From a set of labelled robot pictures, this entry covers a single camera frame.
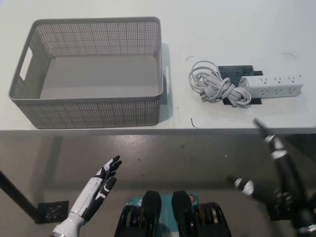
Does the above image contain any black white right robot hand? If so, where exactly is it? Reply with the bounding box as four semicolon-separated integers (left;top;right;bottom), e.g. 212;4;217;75
227;118;316;228

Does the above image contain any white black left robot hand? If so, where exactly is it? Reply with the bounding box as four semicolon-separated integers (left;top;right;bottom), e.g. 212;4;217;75
70;155;123;224

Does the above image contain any white power strip with cord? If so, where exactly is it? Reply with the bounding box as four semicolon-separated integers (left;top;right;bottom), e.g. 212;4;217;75
189;60;304;109

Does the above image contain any black tape floor patch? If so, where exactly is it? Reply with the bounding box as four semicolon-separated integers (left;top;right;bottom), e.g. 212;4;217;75
38;200;69;224
268;199;294;221

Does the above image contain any black table leg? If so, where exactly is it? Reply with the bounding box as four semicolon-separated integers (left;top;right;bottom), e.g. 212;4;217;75
0;169;41;223

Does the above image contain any grey perforated plastic basket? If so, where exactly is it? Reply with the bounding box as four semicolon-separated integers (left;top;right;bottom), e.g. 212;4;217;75
7;16;170;129

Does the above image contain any black tape patch on table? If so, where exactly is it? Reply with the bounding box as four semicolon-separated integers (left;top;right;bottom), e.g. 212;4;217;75
217;64;264;107

